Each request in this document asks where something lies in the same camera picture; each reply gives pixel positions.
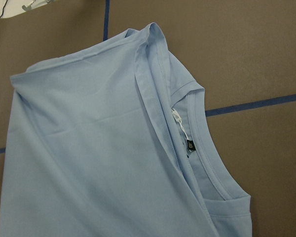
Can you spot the brown paper table cover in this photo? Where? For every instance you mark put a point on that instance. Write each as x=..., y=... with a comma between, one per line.
x=243, y=52

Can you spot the silver claw grabber tool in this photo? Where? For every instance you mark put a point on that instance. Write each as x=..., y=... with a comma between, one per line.
x=35, y=4

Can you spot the light blue t-shirt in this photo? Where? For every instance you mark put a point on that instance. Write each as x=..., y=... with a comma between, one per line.
x=112, y=141

